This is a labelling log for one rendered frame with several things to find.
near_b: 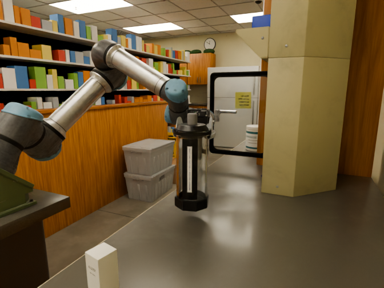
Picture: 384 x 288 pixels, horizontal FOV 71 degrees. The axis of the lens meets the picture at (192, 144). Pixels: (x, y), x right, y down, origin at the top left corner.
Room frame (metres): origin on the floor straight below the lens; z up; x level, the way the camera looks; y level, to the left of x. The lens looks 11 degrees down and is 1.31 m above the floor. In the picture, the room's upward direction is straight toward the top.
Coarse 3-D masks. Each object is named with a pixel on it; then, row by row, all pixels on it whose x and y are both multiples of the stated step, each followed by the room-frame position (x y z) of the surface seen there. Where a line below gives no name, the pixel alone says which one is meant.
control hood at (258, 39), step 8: (240, 32) 0.97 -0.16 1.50; (248, 32) 0.96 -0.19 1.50; (256, 32) 0.95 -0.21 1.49; (264, 32) 0.93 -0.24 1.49; (248, 40) 0.96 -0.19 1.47; (256, 40) 0.95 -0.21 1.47; (264, 40) 0.93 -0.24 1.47; (256, 48) 0.94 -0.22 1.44; (264, 48) 0.93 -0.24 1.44; (264, 56) 0.93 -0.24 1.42
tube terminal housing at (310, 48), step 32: (288, 0) 0.91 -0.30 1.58; (320, 0) 0.90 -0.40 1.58; (352, 0) 0.95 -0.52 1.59; (288, 32) 0.90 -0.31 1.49; (320, 32) 0.90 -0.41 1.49; (352, 32) 0.95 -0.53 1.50; (288, 64) 0.90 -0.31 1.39; (320, 64) 0.91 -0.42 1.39; (288, 96) 0.90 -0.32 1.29; (320, 96) 0.91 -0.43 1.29; (288, 128) 0.90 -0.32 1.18; (320, 128) 0.92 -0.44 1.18; (288, 160) 0.89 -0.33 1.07; (320, 160) 0.92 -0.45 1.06; (288, 192) 0.89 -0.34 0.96; (320, 192) 0.93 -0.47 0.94
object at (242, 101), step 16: (224, 80) 1.31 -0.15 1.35; (240, 80) 1.28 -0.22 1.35; (256, 80) 1.25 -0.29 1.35; (224, 96) 1.31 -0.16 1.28; (240, 96) 1.28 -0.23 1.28; (256, 96) 1.25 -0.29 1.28; (224, 112) 1.31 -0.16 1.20; (240, 112) 1.28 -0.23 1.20; (256, 112) 1.25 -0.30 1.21; (224, 128) 1.31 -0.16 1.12; (240, 128) 1.28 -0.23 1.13; (256, 128) 1.24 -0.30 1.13; (224, 144) 1.31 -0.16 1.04; (240, 144) 1.27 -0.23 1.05; (256, 144) 1.24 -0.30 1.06
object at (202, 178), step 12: (180, 132) 0.70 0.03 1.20; (192, 132) 0.69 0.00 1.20; (204, 132) 0.70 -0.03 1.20; (180, 144) 0.72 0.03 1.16; (204, 144) 0.72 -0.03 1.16; (180, 156) 0.72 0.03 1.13; (204, 156) 0.72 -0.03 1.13; (180, 168) 0.72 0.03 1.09; (204, 168) 0.72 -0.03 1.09; (180, 180) 0.72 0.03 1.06; (204, 180) 0.72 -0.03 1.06; (180, 192) 0.72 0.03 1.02; (204, 192) 0.72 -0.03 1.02
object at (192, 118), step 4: (188, 116) 0.74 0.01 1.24; (192, 116) 0.73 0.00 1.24; (196, 116) 0.74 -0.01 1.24; (188, 120) 0.74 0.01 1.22; (192, 120) 0.73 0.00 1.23; (196, 120) 0.74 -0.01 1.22; (180, 124) 0.74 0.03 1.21; (184, 124) 0.74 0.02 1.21; (188, 124) 0.74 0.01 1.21; (192, 124) 0.73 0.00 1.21; (196, 124) 0.74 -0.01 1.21; (200, 124) 0.75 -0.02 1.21; (204, 124) 0.75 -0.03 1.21; (176, 128) 0.75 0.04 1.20; (180, 128) 0.72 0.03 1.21; (184, 128) 0.71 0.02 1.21; (188, 128) 0.71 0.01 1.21; (192, 128) 0.71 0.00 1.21; (196, 128) 0.71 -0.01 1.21; (200, 128) 0.71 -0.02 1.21; (204, 128) 0.72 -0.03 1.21
